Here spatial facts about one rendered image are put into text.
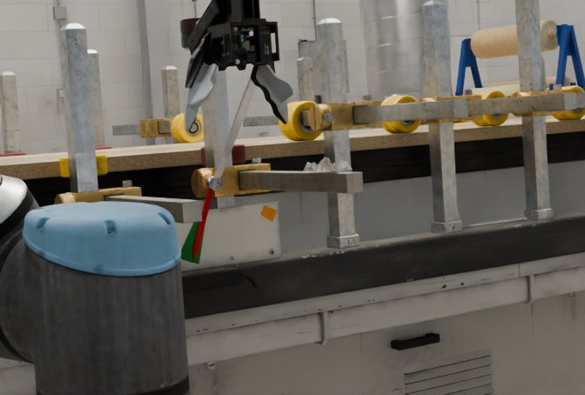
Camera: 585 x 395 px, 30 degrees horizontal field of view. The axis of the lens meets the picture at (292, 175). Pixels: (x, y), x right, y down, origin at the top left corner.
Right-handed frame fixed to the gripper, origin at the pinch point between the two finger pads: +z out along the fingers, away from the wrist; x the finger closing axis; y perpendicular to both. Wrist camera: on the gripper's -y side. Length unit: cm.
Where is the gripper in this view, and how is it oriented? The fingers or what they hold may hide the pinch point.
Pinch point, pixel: (236, 129)
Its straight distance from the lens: 149.2
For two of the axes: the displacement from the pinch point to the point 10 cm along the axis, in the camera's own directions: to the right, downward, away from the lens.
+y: 5.0, 0.1, -8.6
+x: 8.6, -0.8, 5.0
